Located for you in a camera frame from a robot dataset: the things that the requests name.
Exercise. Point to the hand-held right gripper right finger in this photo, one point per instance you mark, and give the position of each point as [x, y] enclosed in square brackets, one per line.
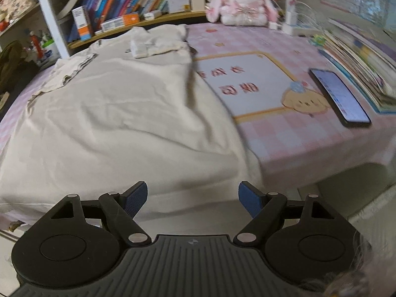
[250, 199]

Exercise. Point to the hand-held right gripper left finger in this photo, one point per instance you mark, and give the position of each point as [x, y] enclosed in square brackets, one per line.
[136, 198]

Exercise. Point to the cream printed T-shirt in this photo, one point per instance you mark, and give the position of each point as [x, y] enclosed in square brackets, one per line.
[123, 114]

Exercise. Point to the pink checked tablecloth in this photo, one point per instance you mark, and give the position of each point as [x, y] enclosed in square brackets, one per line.
[309, 148]

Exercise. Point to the grey fuzzy tuft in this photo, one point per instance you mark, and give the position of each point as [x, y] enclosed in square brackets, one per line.
[359, 272]

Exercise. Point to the black smartphone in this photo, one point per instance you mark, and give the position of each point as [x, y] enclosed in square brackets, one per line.
[340, 99]

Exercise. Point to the white pen holder jar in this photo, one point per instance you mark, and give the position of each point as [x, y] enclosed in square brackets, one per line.
[49, 54]

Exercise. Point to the small green toy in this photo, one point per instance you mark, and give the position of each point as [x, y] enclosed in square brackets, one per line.
[318, 40]

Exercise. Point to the stack of picture books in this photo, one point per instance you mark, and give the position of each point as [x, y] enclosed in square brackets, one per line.
[365, 68]

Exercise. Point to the small white plug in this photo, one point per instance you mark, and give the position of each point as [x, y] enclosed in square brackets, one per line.
[274, 26]

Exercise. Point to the flat white orange box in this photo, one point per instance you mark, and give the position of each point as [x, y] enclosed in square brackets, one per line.
[119, 22]

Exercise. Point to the olive green jacket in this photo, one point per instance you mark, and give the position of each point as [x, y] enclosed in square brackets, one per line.
[10, 65]

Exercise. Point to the tall white orange box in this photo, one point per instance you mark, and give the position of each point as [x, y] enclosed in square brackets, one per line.
[83, 21]

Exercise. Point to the small white charger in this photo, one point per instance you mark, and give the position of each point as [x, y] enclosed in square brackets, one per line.
[153, 14]

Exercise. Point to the bunch of pens and pencils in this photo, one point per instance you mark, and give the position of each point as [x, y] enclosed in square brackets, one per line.
[35, 41]

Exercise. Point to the white pink plush bunny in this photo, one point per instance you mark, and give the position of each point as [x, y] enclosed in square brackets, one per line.
[241, 6]

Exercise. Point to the white translucent box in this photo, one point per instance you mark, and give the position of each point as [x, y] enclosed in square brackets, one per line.
[178, 3]

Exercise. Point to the small beige wooden box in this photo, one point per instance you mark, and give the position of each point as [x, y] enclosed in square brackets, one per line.
[197, 3]

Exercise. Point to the wooden white bookshelf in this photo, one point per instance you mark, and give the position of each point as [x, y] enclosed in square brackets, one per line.
[46, 3]

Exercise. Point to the wall poster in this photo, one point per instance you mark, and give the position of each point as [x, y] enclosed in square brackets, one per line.
[371, 3]

